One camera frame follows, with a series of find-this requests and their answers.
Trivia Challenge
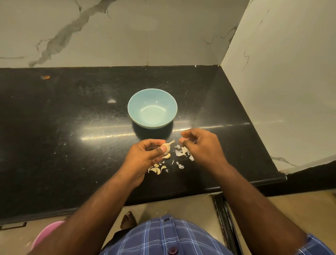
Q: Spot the person's right hand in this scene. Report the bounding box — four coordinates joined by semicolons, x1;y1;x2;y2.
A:
178;128;229;174

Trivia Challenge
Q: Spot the person's left hand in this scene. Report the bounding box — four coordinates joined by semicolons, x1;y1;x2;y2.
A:
120;139;169;187

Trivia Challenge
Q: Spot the pile of garlic skins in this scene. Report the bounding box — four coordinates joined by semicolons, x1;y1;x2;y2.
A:
147;152;172;175

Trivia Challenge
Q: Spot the white garlic bulb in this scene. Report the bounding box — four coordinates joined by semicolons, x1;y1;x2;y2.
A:
160;139;176;153

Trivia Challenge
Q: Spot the light blue bowl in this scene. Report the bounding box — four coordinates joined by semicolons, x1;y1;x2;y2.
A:
127;88;178;129

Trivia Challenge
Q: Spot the person's left forearm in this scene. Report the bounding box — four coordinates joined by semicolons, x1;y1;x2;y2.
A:
29;176;138;255

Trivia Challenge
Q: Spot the person's right forearm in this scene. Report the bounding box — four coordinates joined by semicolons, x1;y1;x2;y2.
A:
212;164;308;255

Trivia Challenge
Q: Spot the person's left foot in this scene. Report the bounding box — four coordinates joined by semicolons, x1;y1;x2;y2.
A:
121;211;137;231

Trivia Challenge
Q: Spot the black cabinet trim strip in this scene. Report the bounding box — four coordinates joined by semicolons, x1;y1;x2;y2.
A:
212;193;243;255

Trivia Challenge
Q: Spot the blue plaid shirt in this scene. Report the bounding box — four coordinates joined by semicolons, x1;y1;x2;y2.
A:
100;215;336;255

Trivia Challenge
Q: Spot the pink plastic bucket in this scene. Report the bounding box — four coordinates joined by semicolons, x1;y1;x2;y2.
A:
32;220;65;249

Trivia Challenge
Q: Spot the black drawer handle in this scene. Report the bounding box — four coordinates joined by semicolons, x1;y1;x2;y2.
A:
0;222;27;230

